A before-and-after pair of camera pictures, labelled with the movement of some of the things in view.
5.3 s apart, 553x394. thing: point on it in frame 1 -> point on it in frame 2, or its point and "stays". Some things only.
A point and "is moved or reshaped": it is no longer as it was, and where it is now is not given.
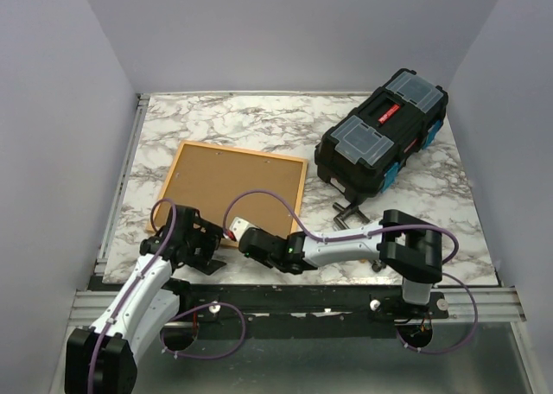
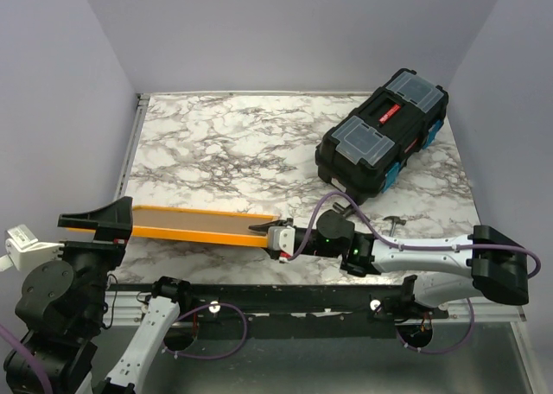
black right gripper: x=256 y=229 -> x=264 y=229
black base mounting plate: x=301 y=311 stays
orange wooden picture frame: x=259 y=211 is moved or reshaped
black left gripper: x=212 y=237 -> x=114 y=223
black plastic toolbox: x=364 y=150 stays
